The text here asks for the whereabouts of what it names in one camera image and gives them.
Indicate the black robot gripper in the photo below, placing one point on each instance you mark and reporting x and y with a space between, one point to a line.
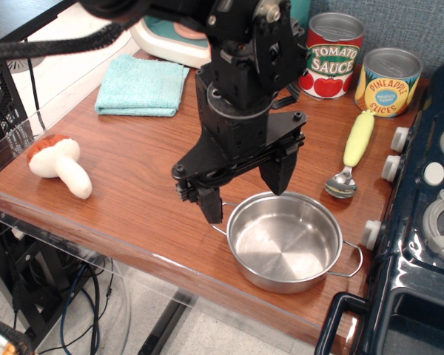
234 141

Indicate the light blue rag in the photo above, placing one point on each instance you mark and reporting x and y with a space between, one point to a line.
141 87

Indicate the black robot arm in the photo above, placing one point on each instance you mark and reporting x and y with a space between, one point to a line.
256 51

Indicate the silver metal pot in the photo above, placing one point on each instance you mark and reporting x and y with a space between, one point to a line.
284 243

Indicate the toy microwave oven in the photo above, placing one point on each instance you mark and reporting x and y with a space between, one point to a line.
171 41

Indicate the tomato sauce can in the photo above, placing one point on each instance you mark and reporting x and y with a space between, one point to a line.
334 41

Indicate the pineapple slices can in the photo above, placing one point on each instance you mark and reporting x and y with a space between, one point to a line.
388 80

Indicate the plush mushroom toy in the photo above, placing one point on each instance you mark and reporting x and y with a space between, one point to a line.
56 156

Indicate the dark blue toy stove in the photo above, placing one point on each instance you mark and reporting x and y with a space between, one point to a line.
403 311

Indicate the spoon with yellow-green handle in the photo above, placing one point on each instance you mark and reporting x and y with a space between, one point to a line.
342 185

